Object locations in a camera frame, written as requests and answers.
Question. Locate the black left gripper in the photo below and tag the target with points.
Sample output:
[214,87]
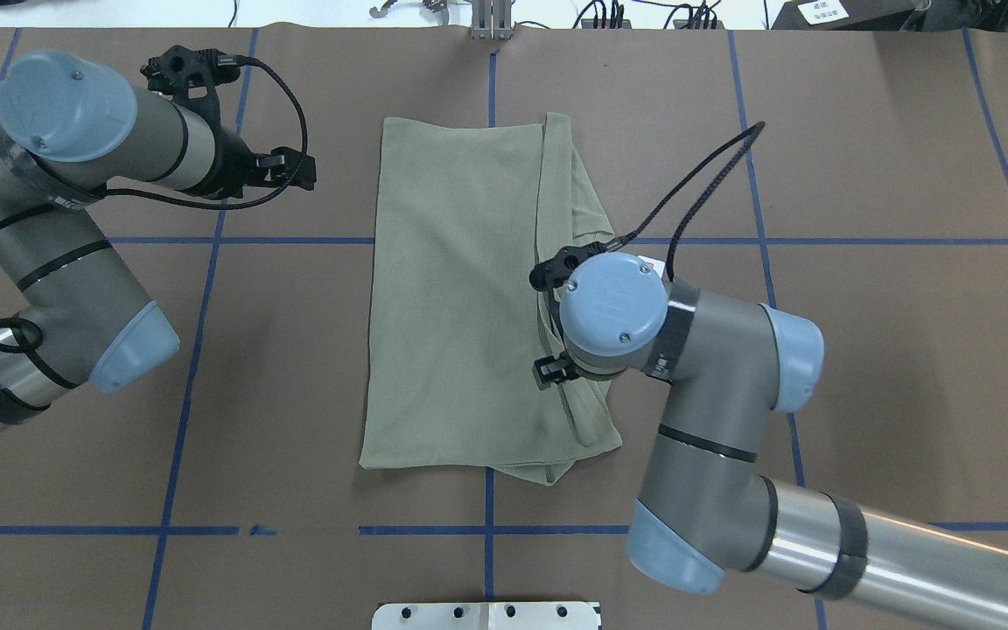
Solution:
[234,166]

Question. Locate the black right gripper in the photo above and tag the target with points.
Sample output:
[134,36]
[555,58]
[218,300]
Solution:
[549,370]

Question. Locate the olive green long-sleeve shirt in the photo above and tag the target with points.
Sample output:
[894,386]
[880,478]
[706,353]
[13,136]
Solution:
[455,328]

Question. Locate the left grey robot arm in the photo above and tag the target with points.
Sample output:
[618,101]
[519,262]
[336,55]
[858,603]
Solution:
[74,132]

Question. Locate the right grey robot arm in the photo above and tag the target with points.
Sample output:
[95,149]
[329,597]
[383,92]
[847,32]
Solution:
[707,509]

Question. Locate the white paper price tag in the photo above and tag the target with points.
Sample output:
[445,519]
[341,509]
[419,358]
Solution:
[658,266]

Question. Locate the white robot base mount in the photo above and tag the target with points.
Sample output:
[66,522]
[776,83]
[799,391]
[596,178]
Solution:
[489,615]

